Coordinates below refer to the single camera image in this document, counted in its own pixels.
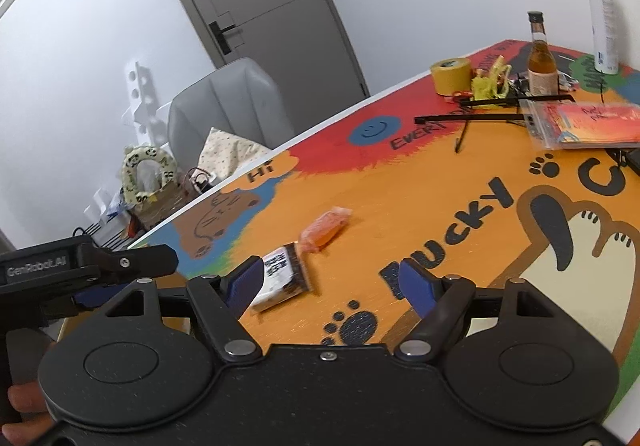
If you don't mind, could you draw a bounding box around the yellow tape roll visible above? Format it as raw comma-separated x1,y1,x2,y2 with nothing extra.
430,56,475,97

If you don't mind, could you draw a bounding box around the person's left hand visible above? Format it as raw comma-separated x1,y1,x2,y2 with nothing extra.
7,378,56,444

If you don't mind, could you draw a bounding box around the long black cable tie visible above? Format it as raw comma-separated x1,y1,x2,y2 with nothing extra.
415,112,526,123
459,94,575,107

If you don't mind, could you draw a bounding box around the white spray bottle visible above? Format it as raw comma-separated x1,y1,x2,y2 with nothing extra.
586,0,620,75

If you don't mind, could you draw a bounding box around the black and white snack packet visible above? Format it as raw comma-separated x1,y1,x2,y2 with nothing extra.
248,242,313,314

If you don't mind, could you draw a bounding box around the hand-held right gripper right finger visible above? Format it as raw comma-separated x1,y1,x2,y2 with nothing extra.
397,260,552,361

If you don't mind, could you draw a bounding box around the white rack with holes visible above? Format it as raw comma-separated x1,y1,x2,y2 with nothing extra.
122,58,173,147

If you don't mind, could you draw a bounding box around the brown woven bag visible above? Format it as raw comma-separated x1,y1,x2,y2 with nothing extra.
131,181,193,231

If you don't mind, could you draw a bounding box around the panda print neck pillow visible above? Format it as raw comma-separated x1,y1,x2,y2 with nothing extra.
120,144,178,207

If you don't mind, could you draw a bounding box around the grey padded chair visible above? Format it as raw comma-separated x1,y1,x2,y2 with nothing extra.
167,58,296,177

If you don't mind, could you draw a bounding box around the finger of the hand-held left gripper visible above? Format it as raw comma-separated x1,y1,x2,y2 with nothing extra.
97,245,179,283
72,282,124,311

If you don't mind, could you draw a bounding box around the brown glass bottle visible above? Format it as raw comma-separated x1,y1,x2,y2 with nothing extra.
527,10,560,97

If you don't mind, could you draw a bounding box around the white paper bag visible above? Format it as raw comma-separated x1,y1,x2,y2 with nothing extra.
82,188,132,247

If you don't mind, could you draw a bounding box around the yellow mesh bundle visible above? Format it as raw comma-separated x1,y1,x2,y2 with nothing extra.
470,64,513,100

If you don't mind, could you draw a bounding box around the orange snack packet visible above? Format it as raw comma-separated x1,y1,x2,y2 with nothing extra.
298,207,352,254

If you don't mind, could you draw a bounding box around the black door handle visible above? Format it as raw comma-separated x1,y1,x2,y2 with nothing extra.
209,20,237,55

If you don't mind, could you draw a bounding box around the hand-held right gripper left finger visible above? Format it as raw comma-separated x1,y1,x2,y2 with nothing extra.
102,255,265,361

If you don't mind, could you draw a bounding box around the dotted cream cloth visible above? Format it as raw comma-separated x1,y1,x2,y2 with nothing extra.
199,127,271,187

